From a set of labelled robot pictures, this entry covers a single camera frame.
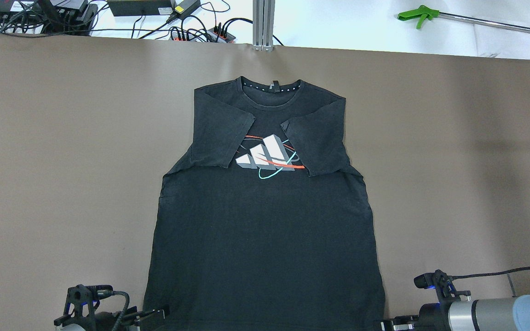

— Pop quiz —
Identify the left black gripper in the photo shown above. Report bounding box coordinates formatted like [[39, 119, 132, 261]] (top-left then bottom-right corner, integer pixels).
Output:
[[95, 306, 170, 331]]

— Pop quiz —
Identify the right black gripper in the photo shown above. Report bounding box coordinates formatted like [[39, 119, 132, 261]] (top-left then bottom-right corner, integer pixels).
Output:
[[377, 303, 451, 331]]

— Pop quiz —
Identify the black printed t-shirt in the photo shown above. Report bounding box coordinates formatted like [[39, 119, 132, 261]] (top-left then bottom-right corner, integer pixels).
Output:
[[143, 77, 385, 331]]

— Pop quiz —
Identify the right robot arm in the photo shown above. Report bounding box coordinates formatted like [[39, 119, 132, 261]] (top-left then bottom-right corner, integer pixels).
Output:
[[376, 295, 530, 331]]

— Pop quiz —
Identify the red black power strip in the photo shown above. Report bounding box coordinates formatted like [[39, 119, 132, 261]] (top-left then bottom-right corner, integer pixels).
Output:
[[166, 27, 237, 44]]

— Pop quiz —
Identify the black monitor stand base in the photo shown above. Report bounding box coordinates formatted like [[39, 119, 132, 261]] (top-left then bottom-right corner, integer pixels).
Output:
[[36, 0, 99, 36]]

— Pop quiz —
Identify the black flat device box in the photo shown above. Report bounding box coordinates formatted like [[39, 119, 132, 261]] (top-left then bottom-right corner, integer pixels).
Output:
[[106, 0, 176, 17]]

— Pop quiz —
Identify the black power adapter yellow label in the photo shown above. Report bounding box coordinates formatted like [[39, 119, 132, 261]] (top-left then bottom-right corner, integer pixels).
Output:
[[166, 0, 201, 24]]

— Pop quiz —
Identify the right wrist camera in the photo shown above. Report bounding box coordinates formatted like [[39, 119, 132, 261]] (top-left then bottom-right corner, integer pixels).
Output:
[[414, 269, 472, 303]]

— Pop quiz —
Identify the green handled reacher tool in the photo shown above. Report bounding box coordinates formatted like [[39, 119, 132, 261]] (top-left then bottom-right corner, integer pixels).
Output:
[[396, 5, 530, 34]]

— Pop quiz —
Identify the aluminium frame post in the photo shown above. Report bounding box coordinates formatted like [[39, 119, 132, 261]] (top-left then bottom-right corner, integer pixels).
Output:
[[252, 0, 276, 52]]

